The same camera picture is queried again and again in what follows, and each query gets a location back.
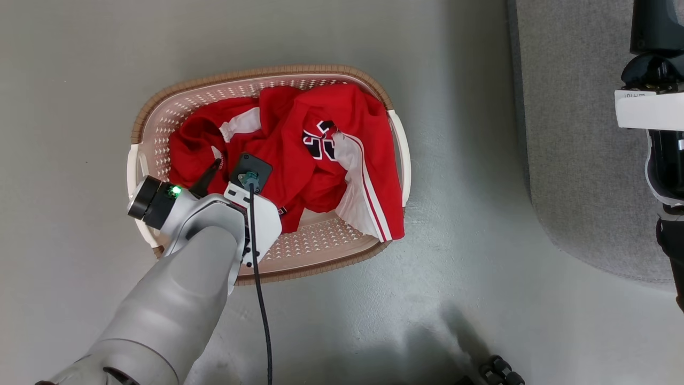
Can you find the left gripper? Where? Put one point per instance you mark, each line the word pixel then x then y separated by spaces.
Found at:
pixel 264 219

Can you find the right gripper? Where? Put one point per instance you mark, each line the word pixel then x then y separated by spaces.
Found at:
pixel 652 109

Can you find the red jersey with white stripes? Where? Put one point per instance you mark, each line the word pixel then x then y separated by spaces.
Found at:
pixel 291 160

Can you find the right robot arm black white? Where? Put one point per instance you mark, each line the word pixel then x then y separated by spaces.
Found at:
pixel 674 246

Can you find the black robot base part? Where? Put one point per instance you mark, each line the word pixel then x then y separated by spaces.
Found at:
pixel 499 370

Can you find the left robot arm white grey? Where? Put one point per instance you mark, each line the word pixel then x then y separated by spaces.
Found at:
pixel 176 299

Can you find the beige plastic laundry basket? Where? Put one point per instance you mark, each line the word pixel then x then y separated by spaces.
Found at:
pixel 320 241

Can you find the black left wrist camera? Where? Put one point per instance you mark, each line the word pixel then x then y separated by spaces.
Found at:
pixel 257 164

